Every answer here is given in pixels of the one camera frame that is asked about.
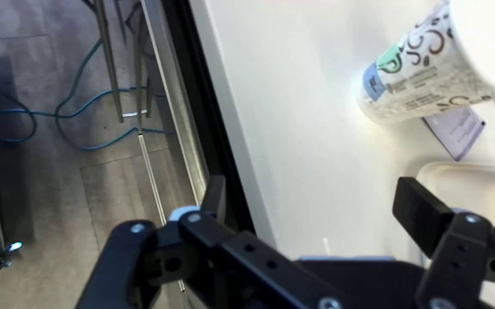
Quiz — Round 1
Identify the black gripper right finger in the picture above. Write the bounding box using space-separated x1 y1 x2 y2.
392 175 495 309

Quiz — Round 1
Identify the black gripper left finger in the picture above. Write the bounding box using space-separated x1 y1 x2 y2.
74 173 344 309

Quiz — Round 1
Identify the purple paper packet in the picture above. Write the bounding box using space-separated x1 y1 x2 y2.
421 106 486 161

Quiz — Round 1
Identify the metal stand leg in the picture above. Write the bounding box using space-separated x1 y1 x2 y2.
93 0 153 123

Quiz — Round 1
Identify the blue cable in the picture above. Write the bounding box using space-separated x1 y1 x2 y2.
0 36 167 154

